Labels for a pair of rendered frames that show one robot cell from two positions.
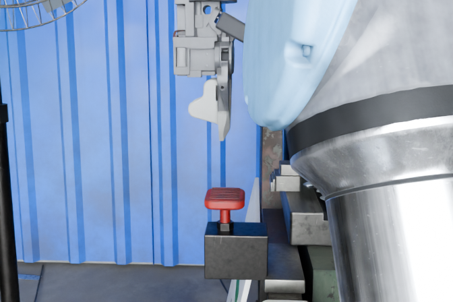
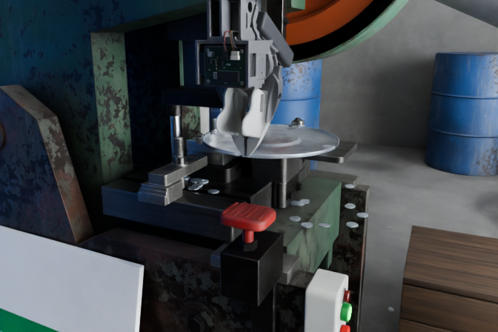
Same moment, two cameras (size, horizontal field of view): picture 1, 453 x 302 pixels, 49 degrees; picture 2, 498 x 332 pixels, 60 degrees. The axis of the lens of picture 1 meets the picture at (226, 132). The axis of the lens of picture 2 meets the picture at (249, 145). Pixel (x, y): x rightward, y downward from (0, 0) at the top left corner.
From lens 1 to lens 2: 0.73 m
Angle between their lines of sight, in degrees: 66
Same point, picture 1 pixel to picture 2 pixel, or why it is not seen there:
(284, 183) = (173, 193)
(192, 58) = (254, 66)
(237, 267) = (272, 276)
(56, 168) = not seen: outside the picture
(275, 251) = not seen: hidden behind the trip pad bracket
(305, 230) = not seen: hidden behind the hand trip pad
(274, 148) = (65, 168)
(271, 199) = (81, 226)
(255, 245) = (279, 246)
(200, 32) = (246, 33)
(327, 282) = (291, 251)
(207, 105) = (254, 118)
